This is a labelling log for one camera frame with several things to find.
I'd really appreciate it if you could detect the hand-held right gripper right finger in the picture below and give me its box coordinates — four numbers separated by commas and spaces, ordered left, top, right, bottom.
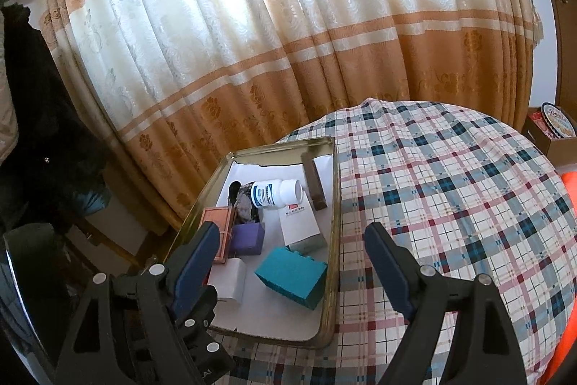
363, 222, 528, 385

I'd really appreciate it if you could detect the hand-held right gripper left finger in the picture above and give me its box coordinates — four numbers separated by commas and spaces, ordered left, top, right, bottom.
54, 222, 221, 385

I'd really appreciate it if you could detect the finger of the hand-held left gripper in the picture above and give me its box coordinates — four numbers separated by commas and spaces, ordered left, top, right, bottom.
178, 286, 235, 385

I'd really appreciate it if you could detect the small white box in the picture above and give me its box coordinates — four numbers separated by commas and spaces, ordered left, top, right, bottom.
210, 258, 246, 305

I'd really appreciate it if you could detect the pink box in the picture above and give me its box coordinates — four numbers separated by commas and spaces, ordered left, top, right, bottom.
201, 207, 236, 265

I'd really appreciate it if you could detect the purple box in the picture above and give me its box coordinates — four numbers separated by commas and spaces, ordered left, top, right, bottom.
230, 223, 266, 257

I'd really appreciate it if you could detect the gold metal tin tray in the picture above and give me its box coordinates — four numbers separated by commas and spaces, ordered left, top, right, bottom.
161, 136, 341, 350

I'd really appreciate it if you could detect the grey patterned pouch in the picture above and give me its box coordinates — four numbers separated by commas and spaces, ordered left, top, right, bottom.
230, 182, 262, 223

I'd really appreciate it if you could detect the teal building block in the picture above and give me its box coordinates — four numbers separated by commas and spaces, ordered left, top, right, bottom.
255, 246, 327, 311

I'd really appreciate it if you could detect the white pill bottle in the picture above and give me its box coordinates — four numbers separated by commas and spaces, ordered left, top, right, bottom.
250, 179, 304, 208

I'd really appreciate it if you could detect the brown comb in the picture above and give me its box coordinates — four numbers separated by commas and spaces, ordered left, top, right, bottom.
301, 154, 328, 211

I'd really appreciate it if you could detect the white paper liner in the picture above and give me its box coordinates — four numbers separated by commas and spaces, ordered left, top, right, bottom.
205, 155, 336, 343

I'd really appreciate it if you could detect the plaid tablecloth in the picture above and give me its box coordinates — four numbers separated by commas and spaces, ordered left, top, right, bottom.
212, 97, 577, 385

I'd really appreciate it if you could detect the blue cloth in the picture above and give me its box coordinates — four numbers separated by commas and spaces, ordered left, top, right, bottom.
83, 187, 111, 214

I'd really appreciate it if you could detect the orange cushion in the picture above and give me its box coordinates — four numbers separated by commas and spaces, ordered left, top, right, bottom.
541, 171, 577, 385

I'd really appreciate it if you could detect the cardboard box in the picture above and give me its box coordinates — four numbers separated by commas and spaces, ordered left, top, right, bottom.
523, 105, 577, 167

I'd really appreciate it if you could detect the dark clothing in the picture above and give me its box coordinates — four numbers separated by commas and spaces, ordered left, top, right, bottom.
0, 4, 111, 232

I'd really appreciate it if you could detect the red packet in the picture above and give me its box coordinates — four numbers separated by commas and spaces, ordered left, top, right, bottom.
529, 109, 548, 133

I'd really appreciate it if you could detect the round blue-rimmed tin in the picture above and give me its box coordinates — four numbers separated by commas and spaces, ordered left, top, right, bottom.
541, 103, 577, 140

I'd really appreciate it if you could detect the beige cloth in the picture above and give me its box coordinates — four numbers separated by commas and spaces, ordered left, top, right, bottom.
0, 8, 21, 169

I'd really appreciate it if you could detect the cream and orange curtain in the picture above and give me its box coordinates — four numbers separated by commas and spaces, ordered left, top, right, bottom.
34, 0, 544, 232

